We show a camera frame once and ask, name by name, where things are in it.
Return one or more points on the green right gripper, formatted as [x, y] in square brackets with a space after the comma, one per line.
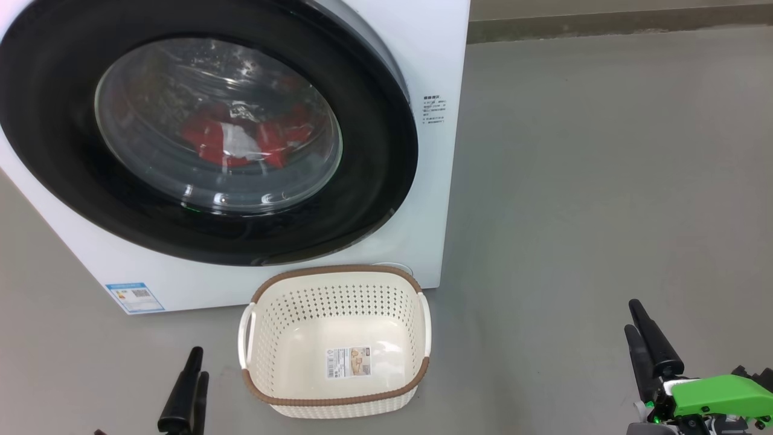
[718, 396]

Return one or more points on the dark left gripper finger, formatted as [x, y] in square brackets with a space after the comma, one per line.
[180, 399]
[202, 405]

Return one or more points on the white front-load washing machine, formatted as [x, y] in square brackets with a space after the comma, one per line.
[423, 199]

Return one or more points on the round drain filter cover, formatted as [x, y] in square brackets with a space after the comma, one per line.
[395, 267]

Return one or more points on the red and white garment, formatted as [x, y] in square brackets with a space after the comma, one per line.
[208, 142]

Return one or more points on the black glass washer door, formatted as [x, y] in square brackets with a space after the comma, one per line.
[374, 151]

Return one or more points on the cream basket with brown rim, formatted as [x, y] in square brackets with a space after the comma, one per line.
[338, 396]

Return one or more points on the blue energy label sticker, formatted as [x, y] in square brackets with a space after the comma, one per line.
[134, 298]

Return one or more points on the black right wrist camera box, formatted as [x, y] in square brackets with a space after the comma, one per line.
[758, 377]

